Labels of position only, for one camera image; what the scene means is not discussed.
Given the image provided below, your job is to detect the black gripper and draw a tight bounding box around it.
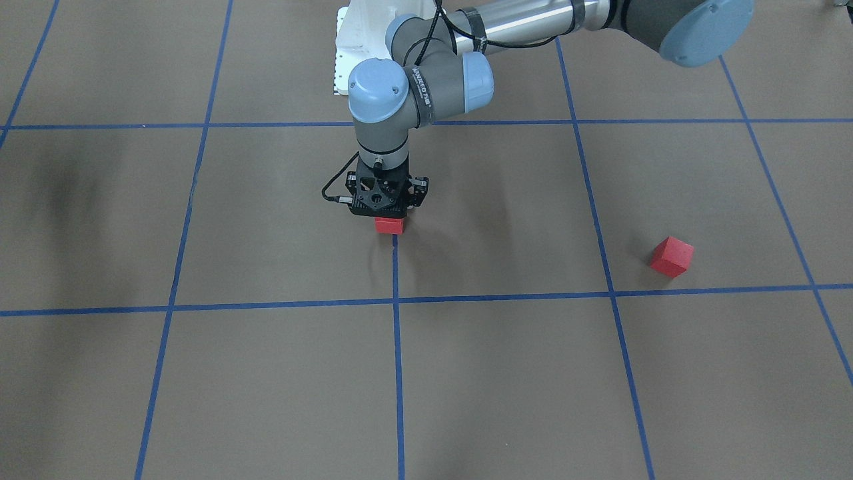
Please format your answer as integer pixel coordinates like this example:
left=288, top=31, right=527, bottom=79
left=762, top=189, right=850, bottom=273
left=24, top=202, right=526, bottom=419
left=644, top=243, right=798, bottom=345
left=345, top=155, right=429, bottom=219

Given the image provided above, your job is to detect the red block placed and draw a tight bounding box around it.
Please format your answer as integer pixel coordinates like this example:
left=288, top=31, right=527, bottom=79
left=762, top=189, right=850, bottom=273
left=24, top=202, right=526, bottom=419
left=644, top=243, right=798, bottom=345
left=374, top=217, right=405, bottom=236
left=649, top=236, right=695, bottom=279

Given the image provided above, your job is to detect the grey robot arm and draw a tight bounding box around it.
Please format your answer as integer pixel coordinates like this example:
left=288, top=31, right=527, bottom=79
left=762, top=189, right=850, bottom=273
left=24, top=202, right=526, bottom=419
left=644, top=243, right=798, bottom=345
left=322, top=1, right=754, bottom=219

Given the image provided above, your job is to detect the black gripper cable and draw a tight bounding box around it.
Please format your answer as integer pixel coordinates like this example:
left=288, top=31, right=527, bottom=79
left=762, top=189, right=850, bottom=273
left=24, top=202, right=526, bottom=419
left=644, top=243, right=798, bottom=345
left=321, top=152, right=361, bottom=203

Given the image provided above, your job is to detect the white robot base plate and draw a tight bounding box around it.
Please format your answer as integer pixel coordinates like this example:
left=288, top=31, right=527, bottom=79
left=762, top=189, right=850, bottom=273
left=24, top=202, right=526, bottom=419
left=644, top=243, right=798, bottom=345
left=333, top=1, right=435, bottom=95

